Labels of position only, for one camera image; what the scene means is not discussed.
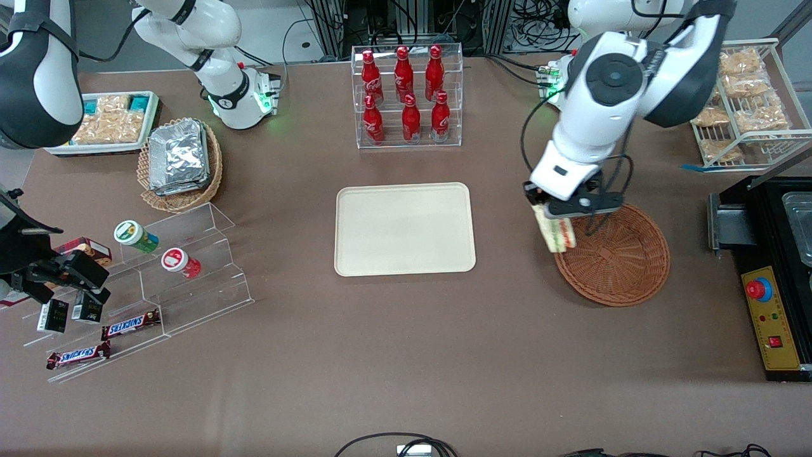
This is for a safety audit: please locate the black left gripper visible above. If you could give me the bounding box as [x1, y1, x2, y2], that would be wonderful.
[523, 180, 579, 221]

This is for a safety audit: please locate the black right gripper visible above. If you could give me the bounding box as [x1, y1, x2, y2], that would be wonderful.
[0, 236, 112, 307]

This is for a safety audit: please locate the triangle sandwich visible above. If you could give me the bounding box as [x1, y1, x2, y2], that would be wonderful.
[532, 202, 577, 254]

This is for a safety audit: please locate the round dark brown wicker basket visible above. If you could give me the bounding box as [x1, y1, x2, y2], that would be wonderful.
[554, 202, 671, 308]

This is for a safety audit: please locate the beige rectangular tray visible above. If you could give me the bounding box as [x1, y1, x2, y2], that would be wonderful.
[334, 182, 476, 277]

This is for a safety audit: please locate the white plastic snack tray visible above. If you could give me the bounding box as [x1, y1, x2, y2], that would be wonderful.
[44, 91, 160, 157]

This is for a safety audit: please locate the light wicker basket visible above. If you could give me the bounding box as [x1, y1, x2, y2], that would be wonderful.
[137, 117, 224, 213]

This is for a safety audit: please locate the small black product box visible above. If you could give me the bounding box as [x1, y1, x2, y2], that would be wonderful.
[71, 295, 103, 324]
[36, 298, 69, 334]

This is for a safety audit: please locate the brown red snack box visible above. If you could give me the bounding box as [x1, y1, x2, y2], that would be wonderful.
[54, 237, 113, 267]

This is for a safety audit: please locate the Snickers chocolate bar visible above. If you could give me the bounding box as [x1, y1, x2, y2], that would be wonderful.
[46, 341, 112, 371]
[101, 309, 162, 341]

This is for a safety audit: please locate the green white lidded can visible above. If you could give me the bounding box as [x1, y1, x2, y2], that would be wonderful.
[114, 220, 160, 254]

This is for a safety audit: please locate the red white lidded can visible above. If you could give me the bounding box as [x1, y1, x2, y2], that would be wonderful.
[160, 248, 202, 279]

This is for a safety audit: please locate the clear acrylic stepped stand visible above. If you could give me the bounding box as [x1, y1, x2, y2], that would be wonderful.
[22, 202, 256, 384]

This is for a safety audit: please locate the red cola bottle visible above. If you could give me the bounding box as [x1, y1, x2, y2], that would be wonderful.
[431, 91, 451, 142]
[402, 95, 422, 143]
[363, 95, 386, 145]
[395, 46, 414, 102]
[361, 50, 385, 105]
[425, 45, 445, 101]

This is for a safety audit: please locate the silver foil pack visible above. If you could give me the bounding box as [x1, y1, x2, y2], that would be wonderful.
[152, 175, 212, 196]
[149, 119, 210, 185]

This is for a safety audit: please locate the clear bag of crackers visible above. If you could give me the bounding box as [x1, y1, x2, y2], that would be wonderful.
[117, 111, 147, 143]
[95, 94, 132, 115]
[71, 113, 121, 145]

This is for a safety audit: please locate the clear acrylic bottle rack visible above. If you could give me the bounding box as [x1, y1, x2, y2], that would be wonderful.
[351, 43, 464, 150]

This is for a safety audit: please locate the bagged fried snack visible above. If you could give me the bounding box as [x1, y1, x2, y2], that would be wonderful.
[700, 140, 743, 162]
[719, 48, 764, 76]
[736, 102, 790, 133]
[723, 73, 773, 99]
[691, 105, 730, 128]

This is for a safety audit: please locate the brown table mat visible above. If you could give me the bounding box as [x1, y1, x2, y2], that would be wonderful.
[0, 51, 812, 457]

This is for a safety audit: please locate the black machine with yellow panel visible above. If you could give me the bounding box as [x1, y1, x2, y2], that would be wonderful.
[707, 147, 812, 383]

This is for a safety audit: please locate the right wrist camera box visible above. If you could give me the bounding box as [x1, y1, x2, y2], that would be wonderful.
[59, 250, 110, 288]

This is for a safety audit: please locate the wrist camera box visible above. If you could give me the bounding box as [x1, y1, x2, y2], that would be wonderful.
[574, 189, 624, 216]
[59, 250, 110, 288]

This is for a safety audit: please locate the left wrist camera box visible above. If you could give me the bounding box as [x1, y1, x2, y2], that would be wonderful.
[574, 189, 624, 216]

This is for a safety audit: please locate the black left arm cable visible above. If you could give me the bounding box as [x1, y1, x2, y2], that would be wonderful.
[520, 89, 572, 188]

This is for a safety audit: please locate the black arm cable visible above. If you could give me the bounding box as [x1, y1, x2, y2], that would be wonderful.
[75, 6, 150, 64]
[520, 89, 572, 188]

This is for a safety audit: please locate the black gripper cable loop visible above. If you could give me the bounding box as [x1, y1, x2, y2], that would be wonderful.
[584, 154, 635, 237]

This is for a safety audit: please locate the black base cable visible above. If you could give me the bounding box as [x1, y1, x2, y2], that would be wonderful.
[466, 52, 549, 86]

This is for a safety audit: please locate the background cable tangle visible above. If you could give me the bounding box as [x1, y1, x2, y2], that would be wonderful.
[511, 0, 575, 55]

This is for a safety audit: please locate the aluminium frame post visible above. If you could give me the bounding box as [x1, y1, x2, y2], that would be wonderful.
[483, 0, 513, 55]
[311, 0, 346, 58]

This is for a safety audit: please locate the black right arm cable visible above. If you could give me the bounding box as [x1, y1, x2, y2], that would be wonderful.
[75, 6, 150, 64]

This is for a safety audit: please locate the white wire rack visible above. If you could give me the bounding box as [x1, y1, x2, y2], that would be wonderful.
[690, 38, 812, 169]

